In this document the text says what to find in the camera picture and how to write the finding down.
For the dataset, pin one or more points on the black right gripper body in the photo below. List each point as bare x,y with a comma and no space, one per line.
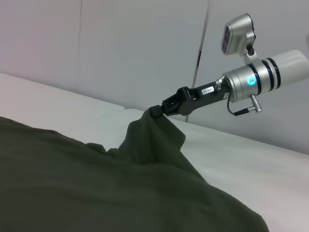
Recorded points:
207,97

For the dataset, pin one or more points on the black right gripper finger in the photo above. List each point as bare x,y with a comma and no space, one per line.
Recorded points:
172,100
169,111

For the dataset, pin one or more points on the dark green t-shirt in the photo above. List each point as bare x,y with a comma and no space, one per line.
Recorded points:
96,181

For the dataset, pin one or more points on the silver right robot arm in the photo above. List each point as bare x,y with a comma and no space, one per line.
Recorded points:
253,79

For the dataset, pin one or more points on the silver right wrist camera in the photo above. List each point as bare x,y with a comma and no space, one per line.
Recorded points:
237,33

